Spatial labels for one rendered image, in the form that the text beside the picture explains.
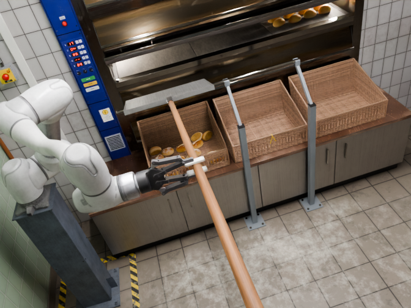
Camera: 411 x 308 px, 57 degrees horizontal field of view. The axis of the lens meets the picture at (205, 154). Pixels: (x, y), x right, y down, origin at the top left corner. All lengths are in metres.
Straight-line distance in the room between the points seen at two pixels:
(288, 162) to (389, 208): 0.87
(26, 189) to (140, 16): 1.26
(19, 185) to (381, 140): 2.46
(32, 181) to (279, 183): 1.70
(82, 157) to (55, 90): 0.62
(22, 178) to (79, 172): 1.04
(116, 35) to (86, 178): 1.58
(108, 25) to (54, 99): 1.03
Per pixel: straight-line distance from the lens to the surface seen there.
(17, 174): 2.13
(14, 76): 2.66
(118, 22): 2.58
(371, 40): 3.31
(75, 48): 2.59
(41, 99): 1.65
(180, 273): 2.88
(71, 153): 1.12
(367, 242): 2.97
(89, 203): 1.26
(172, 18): 2.59
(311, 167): 2.83
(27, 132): 1.54
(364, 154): 3.12
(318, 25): 3.00
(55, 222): 2.29
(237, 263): 0.80
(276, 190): 2.93
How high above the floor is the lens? 2.37
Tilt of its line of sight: 40 degrees down
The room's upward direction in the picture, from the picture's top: 13 degrees counter-clockwise
